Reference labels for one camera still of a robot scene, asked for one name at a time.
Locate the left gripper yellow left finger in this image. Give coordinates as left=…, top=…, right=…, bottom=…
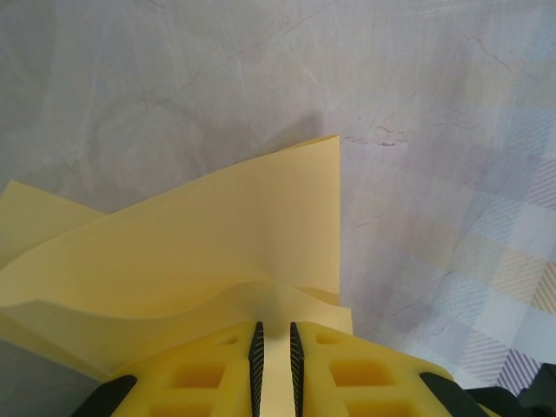
left=108, top=321, right=265, bottom=417

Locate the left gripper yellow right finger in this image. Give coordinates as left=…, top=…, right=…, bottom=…
left=289, top=321, right=451, bottom=417

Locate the yellow cloth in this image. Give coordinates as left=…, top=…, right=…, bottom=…
left=0, top=133, right=352, bottom=417

